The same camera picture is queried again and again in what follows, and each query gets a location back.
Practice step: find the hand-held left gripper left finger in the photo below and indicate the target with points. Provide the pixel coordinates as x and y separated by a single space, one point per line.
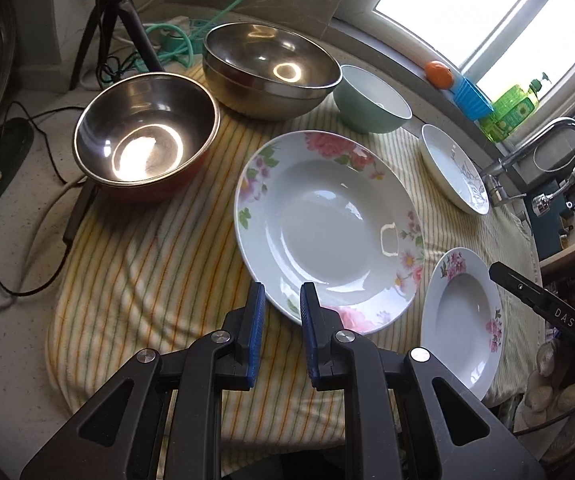
256 330

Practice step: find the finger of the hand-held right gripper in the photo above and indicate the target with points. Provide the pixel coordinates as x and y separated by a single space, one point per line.
532 295

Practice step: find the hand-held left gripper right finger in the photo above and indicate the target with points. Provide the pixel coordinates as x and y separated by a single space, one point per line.
308 330

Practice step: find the small pink blossom plate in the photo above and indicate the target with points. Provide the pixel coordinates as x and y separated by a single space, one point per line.
460 320

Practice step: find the large floral plate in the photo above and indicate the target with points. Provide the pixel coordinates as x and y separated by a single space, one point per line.
327 230

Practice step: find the grey leaf print plate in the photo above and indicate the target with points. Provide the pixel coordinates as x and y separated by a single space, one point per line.
452 165

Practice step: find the red steel bowl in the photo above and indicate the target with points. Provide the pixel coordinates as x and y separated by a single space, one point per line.
142 160

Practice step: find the light green ceramic bowl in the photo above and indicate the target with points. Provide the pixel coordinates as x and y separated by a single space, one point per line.
367 105

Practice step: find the large steel bowl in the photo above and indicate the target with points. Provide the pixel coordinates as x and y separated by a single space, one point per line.
267 90

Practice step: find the person's right hand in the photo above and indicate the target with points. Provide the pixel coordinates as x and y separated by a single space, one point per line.
540 395

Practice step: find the dark blue box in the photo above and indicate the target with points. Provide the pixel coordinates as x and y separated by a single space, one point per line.
542 230

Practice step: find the yellow striped towel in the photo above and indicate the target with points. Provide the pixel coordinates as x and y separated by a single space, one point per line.
142 270

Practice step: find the chrome faucet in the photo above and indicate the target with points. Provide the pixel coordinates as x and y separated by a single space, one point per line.
562 125

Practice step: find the green detergent bottle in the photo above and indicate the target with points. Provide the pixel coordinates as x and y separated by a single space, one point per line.
510 110

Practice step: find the blue fluted cup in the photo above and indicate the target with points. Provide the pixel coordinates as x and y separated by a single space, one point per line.
472 100

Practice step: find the black flat bar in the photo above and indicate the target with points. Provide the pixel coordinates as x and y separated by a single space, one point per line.
78 215

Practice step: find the orange fruit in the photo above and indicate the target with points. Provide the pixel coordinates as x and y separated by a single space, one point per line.
439 74

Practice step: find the white window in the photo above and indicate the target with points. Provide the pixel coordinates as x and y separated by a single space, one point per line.
467 5

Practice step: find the white teal power strip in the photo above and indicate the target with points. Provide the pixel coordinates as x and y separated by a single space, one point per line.
195 25

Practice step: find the black tripod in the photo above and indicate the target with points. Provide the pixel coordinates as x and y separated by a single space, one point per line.
132 25

